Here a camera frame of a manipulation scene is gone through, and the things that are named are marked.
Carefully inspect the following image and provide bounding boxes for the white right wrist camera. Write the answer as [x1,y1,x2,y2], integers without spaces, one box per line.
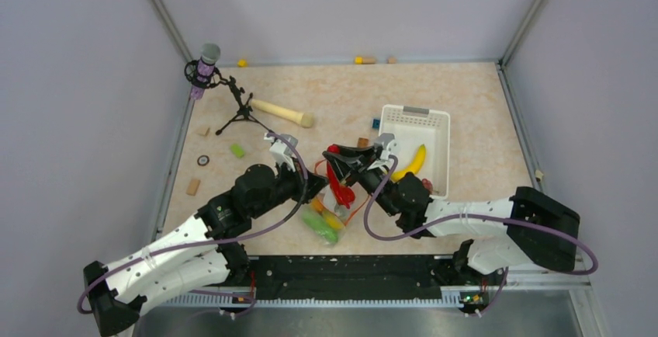
[369,133,400,169]

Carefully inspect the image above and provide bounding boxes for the black microphone tripod stand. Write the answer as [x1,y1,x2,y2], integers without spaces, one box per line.
[209,71,272,136]

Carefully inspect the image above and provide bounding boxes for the yellow and wood peg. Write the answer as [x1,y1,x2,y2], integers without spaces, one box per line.
[354,56,377,64]

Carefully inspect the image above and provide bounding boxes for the brown toy brick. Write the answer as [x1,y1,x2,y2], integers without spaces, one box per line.
[356,137,369,148]

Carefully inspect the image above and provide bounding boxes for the white perforated plastic basket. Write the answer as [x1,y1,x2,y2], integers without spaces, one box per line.
[379,104,451,200]

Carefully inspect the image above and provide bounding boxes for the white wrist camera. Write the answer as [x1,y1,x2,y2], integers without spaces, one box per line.
[264,132,298,171]
[369,133,400,169]

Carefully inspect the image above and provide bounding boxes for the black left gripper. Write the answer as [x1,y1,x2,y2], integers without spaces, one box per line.
[250,156,330,219]

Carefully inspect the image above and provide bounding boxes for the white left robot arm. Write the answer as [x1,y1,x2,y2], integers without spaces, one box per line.
[83,162,329,336]

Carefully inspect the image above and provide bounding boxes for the wooden rolling pin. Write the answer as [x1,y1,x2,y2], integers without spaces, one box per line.
[251,99,315,128]

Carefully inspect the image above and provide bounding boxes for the small green block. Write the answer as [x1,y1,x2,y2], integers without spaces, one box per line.
[229,143,245,158]

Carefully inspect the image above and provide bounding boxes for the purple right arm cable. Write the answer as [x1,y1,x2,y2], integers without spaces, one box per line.
[362,155,601,317]

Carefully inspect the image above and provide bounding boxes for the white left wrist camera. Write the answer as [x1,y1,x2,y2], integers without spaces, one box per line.
[264,132,298,171]

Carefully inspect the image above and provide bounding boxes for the purple grey microphone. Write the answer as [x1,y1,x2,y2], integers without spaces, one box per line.
[184,43,221,100]

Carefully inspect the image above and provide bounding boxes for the red toy grapes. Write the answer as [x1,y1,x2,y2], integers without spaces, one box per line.
[421,179,435,194]

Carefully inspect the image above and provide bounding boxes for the clear zip bag orange zipper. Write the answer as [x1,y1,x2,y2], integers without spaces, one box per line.
[299,182,369,247]

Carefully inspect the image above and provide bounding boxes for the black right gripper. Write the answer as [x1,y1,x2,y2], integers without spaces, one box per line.
[325,144,400,217]

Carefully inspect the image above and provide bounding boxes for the red toy chili pepper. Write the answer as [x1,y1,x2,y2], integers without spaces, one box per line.
[326,161,355,209]

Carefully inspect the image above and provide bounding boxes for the small beige wooden piece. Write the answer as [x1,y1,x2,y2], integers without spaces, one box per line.
[196,127,210,137]

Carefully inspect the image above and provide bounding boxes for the green toy cucumber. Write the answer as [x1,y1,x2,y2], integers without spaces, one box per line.
[301,210,339,245]

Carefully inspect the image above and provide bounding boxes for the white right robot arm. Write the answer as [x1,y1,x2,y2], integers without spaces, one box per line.
[323,145,597,284]

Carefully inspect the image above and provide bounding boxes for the tan wooden block left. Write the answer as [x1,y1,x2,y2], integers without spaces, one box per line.
[185,178,201,196]

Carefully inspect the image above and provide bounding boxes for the green orange toy mango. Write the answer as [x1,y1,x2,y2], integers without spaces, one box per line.
[310,198,325,214]

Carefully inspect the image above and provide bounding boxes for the yellow green toy lemon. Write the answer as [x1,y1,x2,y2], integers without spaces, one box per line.
[321,210,345,231]

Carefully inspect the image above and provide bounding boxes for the yellow toy banana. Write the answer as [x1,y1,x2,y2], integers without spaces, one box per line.
[391,144,427,182]

